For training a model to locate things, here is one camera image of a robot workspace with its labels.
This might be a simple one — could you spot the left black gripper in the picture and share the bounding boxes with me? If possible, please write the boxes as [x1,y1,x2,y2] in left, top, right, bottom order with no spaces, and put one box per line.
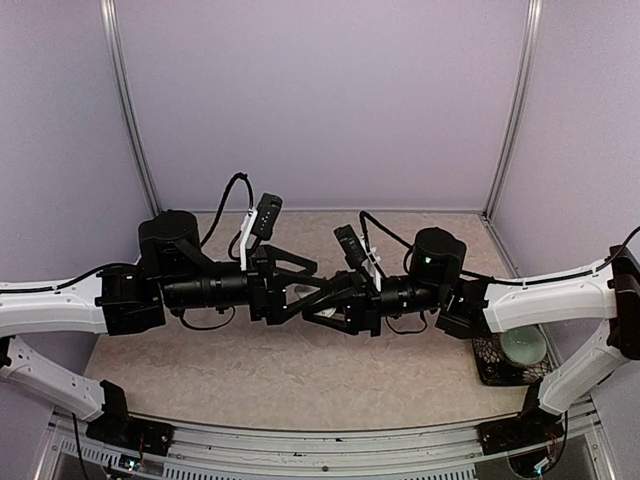
[161,244,333,326]

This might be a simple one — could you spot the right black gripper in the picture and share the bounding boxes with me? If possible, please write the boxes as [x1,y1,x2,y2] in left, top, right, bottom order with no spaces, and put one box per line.
[301,270,447,338]

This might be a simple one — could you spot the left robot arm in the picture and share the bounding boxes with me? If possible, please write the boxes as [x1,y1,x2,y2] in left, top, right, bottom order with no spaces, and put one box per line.
[1,210,326,445]

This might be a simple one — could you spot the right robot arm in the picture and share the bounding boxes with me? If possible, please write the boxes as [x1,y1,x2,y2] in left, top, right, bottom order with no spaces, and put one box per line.
[302,226,639,444]

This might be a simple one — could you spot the black floral square plate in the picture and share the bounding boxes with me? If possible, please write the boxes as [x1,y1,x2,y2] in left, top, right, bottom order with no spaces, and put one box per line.
[471,335,552,387]

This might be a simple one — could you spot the pale green bowl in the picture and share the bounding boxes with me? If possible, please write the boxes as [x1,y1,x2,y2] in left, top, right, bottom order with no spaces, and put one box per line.
[499,325,547,367]

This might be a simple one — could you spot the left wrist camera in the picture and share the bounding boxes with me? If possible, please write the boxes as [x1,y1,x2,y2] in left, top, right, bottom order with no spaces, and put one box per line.
[239,193,283,271]

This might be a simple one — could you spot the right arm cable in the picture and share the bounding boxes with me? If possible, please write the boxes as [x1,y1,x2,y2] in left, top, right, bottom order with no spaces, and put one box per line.
[358,210,626,336]

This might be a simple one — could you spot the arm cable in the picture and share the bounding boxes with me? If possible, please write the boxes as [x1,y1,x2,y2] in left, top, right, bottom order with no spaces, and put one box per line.
[0,172,254,331]
[358,210,626,336]

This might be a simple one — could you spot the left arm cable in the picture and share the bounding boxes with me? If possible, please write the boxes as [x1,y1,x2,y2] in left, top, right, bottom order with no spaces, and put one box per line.
[0,172,254,331]

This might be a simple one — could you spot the front aluminium rail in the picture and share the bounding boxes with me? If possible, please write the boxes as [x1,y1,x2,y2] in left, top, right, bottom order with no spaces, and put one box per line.
[35,403,615,479]

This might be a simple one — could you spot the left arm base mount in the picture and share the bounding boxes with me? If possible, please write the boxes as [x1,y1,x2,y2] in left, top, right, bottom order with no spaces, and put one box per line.
[86,414,175,457]

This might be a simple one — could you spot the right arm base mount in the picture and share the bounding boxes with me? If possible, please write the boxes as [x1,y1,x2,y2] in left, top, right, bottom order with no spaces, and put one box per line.
[476,409,566,455]

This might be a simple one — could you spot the left aluminium frame post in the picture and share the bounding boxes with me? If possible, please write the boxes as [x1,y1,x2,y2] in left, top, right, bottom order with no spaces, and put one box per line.
[100,0,162,216]

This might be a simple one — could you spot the aluminium frame post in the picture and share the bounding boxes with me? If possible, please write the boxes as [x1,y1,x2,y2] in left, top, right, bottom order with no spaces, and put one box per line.
[483,0,544,223]
[100,0,162,216]

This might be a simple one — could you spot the right aluminium frame post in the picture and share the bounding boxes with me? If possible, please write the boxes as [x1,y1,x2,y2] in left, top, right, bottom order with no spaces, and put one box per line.
[483,0,544,223]

